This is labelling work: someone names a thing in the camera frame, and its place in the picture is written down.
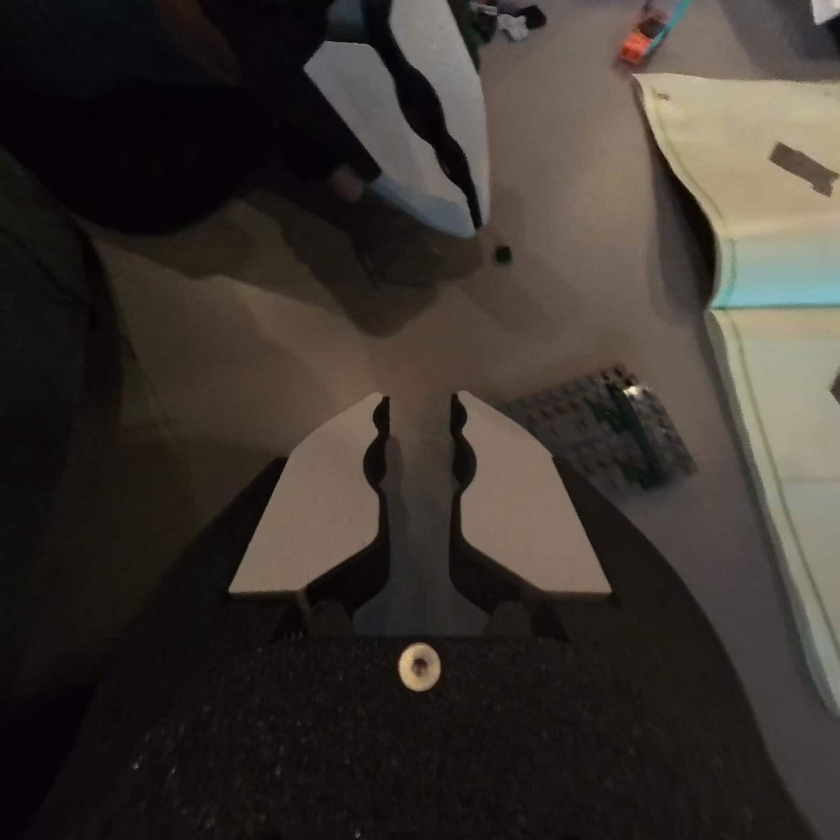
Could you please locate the pile of small toy bricks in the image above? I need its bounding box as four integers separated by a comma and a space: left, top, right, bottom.
469, 0, 549, 43

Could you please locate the person's dark green sweatshirt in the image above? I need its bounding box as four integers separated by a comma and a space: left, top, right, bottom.
0, 147, 198, 710

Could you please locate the person's left forearm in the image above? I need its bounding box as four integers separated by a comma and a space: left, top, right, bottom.
0, 0, 263, 231

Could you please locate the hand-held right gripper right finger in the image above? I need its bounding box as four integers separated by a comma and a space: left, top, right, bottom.
449, 390, 614, 618

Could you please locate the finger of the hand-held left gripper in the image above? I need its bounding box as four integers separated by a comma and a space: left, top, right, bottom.
387, 0, 493, 229
304, 39, 483, 238

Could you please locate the grey desk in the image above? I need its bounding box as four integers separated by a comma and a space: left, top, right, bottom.
66, 0, 840, 782

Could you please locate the open instruction booklet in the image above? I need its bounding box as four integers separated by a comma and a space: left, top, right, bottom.
631, 71, 840, 713

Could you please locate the grey toy brick baseplate build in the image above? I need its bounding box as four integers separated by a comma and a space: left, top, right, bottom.
499, 364, 698, 503

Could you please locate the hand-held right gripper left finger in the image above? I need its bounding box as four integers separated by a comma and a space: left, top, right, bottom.
228, 394, 391, 614

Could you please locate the person's left hand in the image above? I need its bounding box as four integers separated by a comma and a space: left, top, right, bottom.
328, 164, 368, 201

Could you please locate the orange toy brick vehicle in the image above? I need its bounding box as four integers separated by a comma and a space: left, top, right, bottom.
617, 7, 664, 67

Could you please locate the light blue toy sword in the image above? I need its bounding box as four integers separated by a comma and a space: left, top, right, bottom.
646, 0, 693, 50

